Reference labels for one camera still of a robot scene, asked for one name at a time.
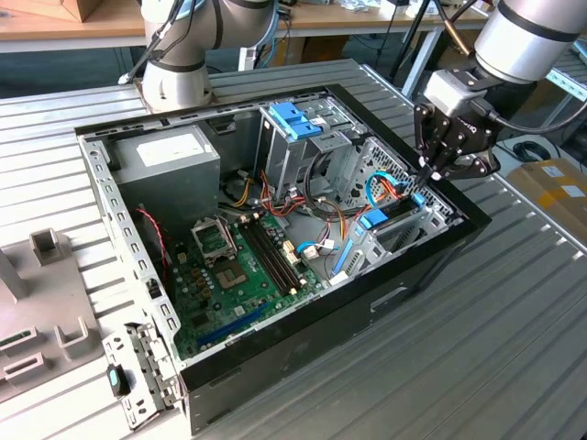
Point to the wooden desk white legs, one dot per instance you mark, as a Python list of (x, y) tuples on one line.
[(348, 20)]

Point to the blue expansion slot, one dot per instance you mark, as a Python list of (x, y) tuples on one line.
[(234, 323)]

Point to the grey parts rack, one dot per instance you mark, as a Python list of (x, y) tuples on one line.
[(46, 293)]

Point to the black RAM slot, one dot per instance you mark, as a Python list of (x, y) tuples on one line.
[(275, 256), (269, 256), (263, 256), (281, 256)]

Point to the grey power supply unit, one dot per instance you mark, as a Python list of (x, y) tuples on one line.
[(169, 183)]

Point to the blue plastic drive latch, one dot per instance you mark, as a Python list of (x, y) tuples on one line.
[(293, 121)]

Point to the small cardboard box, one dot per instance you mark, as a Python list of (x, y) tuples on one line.
[(321, 48)]

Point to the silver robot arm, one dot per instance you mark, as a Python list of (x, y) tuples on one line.
[(174, 87)]

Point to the black latch teal button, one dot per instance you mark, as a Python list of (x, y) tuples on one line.
[(117, 380)]

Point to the grey metal disk bay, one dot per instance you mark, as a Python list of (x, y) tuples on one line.
[(367, 252)]

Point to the brown wooden box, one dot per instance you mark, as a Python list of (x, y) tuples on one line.
[(82, 11)]

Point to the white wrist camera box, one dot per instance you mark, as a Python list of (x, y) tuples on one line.
[(447, 91)]

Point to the grey metal shelf frame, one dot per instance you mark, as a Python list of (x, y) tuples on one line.
[(568, 80)]

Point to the cardboard box yellow tape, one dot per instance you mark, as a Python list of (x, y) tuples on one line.
[(550, 192)]

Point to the cream board power connector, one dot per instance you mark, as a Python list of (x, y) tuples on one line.
[(291, 253)]

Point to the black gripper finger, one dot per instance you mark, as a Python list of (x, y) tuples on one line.
[(431, 133), (477, 167)]

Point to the grey metal drive cage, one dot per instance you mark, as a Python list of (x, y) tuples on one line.
[(284, 160)]

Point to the green motherboard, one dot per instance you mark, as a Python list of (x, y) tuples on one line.
[(238, 302)]

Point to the black open PC case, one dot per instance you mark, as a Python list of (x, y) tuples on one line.
[(321, 330)]

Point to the hard disk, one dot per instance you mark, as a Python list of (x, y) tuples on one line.
[(373, 219)]

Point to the green RAM stick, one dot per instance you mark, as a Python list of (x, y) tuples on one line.
[(18, 337)]

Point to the CPU socket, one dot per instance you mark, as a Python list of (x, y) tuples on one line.
[(231, 276)]

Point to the long wooden desk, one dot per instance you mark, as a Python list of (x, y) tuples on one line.
[(69, 29)]

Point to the grey slot retention bracket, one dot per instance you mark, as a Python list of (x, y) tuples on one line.
[(151, 366)]

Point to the black tripod stand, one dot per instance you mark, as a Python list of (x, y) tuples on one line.
[(415, 32)]

